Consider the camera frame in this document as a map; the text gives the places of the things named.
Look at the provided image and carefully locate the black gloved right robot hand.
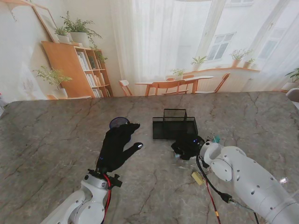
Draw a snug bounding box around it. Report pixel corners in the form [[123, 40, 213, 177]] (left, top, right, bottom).
[[171, 134, 206, 161]]

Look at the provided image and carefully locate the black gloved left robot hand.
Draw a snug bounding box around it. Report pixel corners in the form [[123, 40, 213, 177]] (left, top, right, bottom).
[[95, 122, 144, 175]]

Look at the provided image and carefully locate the yellow eraser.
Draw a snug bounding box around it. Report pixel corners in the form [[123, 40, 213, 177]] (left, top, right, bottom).
[[191, 171, 206, 186]]

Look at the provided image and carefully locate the black mesh desk organizer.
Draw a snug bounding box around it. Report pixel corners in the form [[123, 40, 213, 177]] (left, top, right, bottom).
[[152, 108, 199, 140]]

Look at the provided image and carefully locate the blue mesh pen cup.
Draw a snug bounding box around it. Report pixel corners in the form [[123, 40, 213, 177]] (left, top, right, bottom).
[[109, 117, 131, 130]]

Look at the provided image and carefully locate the printed room backdrop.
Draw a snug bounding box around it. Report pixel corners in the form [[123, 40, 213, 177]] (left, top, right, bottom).
[[0, 0, 299, 101]]

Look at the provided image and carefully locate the white rounded object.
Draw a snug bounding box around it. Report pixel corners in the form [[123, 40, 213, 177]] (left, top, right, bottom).
[[286, 88, 299, 103]]

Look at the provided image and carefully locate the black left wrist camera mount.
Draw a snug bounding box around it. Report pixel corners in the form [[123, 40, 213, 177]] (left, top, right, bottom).
[[108, 174, 122, 188]]

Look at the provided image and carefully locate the red and black left arm cable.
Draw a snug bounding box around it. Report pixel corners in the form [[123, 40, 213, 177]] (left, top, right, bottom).
[[101, 174, 113, 224]]

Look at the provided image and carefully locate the red and black arm cable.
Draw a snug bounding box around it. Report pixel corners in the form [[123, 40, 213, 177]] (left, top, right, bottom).
[[195, 155, 260, 224], [101, 174, 113, 224]]

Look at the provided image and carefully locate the red and black right arm cable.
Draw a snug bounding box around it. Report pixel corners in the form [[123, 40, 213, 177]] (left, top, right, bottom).
[[195, 155, 260, 224]]

